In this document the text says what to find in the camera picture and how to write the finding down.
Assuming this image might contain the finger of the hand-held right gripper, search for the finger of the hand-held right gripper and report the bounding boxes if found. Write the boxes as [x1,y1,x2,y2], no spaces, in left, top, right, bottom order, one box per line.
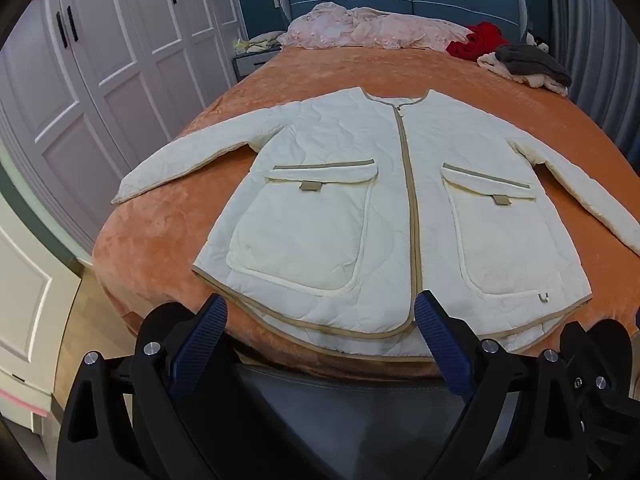
[560,317,634,378]

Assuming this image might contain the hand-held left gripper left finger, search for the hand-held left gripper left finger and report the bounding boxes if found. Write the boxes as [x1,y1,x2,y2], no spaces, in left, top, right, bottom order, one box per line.
[56,294,236,480]

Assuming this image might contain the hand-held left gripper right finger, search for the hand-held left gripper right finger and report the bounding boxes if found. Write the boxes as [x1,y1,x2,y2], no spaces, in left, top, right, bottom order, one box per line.
[414,290,590,480]

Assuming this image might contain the white quilted jacket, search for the white quilted jacket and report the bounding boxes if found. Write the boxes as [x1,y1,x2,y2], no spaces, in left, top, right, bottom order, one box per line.
[111,86,640,353]

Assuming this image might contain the grey and cream folded clothes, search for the grey and cream folded clothes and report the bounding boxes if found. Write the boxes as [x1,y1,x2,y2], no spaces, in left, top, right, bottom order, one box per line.
[476,51,570,97]

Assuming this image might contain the white door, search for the white door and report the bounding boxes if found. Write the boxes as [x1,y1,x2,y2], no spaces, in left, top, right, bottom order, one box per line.
[0,195,83,416]

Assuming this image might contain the grey-blue curtain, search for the grey-blue curtain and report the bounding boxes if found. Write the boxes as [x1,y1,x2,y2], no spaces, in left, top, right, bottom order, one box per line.
[542,0,640,161]

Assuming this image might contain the grey nightstand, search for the grey nightstand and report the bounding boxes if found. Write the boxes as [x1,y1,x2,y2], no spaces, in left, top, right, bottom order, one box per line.
[231,45,283,81]

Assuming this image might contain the orange plush blanket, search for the orange plush blanket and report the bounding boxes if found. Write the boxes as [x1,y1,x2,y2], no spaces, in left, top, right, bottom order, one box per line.
[92,42,640,381]

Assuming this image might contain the grey knit garment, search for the grey knit garment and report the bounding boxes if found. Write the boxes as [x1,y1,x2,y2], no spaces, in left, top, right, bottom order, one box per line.
[495,43,572,88]

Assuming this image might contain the yellow cloth item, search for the yellow cloth item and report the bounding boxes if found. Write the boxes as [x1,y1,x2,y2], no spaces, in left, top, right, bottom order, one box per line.
[232,31,285,55]

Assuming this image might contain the black and white plush toy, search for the black and white plush toy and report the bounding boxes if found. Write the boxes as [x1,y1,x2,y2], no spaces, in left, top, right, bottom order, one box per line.
[522,30,551,53]

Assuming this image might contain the red garment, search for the red garment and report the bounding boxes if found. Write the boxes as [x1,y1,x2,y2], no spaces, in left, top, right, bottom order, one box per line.
[446,21,511,61]

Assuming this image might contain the pink floral quilt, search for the pink floral quilt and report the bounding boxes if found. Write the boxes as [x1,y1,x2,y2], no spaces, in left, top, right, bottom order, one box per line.
[276,2,473,52]

